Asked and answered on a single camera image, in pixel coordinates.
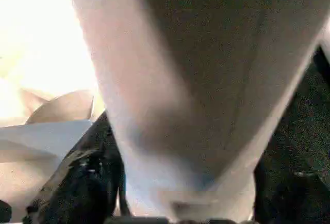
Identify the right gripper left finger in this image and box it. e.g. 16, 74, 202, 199
22, 110, 133, 224

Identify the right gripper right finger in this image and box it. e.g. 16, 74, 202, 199
254, 151, 330, 224

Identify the white plastic table leg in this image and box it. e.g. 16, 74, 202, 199
61, 0, 330, 224

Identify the white plastic table top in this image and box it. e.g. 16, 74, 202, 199
0, 0, 112, 224

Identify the black plastic mat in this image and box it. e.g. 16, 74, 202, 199
0, 44, 330, 224

